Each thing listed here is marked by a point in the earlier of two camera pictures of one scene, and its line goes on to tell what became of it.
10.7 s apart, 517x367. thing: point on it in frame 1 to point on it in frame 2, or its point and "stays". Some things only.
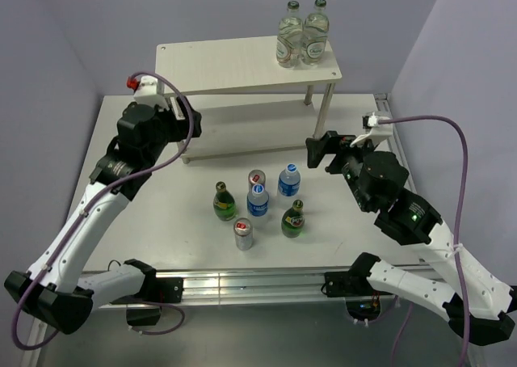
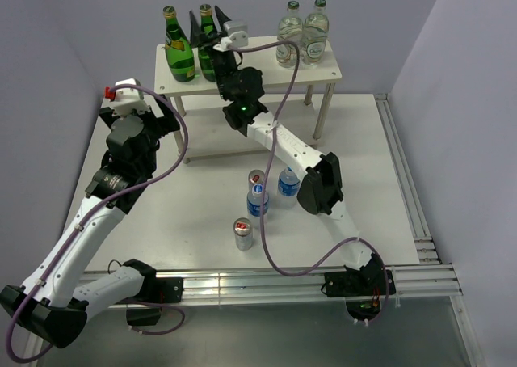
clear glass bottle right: (314, 34) stays
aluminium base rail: (248, 286) stays
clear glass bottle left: (289, 43) stays
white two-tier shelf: (244, 99) stays
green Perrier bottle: (224, 205) to (179, 54)
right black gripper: (338, 144) to (194, 32)
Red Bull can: (256, 177) stays
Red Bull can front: (243, 231) stays
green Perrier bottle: (293, 220) to (206, 39)
